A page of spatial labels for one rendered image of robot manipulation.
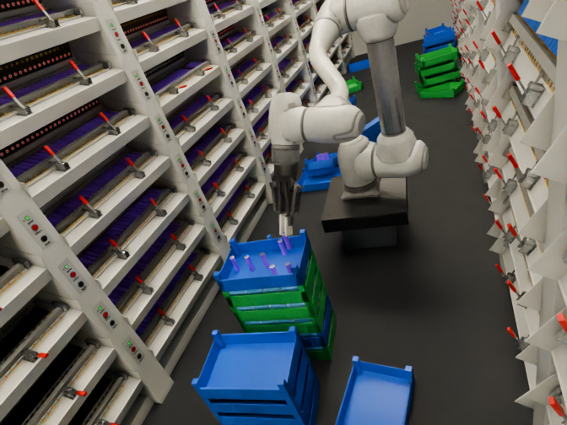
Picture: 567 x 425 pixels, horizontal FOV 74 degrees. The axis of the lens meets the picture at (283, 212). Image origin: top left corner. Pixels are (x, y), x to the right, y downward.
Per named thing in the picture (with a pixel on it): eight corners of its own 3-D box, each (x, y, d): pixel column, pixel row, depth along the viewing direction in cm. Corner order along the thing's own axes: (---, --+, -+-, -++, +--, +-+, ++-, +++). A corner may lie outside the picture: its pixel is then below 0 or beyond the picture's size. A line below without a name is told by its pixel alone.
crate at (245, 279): (311, 245, 139) (305, 228, 135) (303, 285, 123) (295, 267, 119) (238, 254, 149) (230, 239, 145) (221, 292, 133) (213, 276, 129)
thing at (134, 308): (206, 232, 188) (202, 210, 180) (133, 333, 143) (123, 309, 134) (170, 224, 193) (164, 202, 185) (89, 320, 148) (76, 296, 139)
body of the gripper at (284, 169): (303, 163, 120) (303, 191, 122) (284, 160, 126) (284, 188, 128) (287, 164, 115) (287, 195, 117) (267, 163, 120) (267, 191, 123)
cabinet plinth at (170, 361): (299, 149, 318) (297, 144, 315) (154, 402, 153) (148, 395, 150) (282, 152, 325) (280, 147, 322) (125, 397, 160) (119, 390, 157)
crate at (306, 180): (347, 172, 261) (344, 162, 257) (341, 188, 246) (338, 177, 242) (305, 177, 273) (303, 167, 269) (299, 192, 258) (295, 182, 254)
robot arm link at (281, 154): (285, 143, 125) (285, 161, 126) (265, 144, 119) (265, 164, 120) (305, 144, 119) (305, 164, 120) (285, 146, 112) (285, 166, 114)
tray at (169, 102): (221, 73, 212) (218, 56, 206) (163, 116, 166) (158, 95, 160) (188, 70, 217) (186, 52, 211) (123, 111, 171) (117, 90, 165)
